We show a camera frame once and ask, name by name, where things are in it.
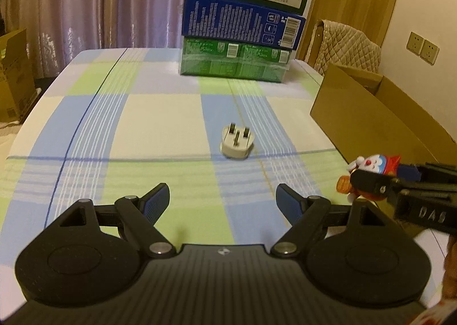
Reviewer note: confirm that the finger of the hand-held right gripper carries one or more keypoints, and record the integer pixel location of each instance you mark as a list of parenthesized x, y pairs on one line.
[(410, 172), (373, 184)]

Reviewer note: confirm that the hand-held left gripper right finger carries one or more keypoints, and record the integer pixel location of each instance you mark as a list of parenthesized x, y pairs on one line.
[(289, 203)]

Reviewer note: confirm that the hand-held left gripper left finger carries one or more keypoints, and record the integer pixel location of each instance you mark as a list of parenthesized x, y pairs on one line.
[(155, 203)]

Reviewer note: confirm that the red toy figure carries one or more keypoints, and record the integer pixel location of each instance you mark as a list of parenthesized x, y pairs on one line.
[(375, 166)]

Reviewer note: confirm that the brown cardboard box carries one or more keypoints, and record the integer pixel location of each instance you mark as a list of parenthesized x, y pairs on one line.
[(375, 117)]

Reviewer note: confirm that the white plug adapter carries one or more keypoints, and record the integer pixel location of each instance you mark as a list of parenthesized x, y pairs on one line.
[(232, 146)]

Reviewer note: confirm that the person's right hand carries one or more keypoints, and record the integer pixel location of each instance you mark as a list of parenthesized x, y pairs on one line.
[(451, 268)]

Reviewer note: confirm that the quilted beige chair cover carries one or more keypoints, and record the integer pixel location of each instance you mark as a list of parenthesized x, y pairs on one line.
[(353, 46)]

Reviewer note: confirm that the green wrapped box pack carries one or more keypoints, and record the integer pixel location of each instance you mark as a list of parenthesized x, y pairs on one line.
[(232, 62)]

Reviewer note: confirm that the flattened cardboard boxes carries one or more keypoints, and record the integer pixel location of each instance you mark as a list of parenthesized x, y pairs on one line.
[(14, 75)]

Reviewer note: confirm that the blue carton box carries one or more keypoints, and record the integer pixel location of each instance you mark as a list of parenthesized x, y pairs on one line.
[(232, 21)]

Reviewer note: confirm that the mauve patterned curtain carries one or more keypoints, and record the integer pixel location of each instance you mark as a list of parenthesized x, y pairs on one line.
[(107, 0)]

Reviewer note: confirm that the beige wall socket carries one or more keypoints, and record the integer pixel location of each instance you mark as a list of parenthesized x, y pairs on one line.
[(415, 42), (429, 52)]

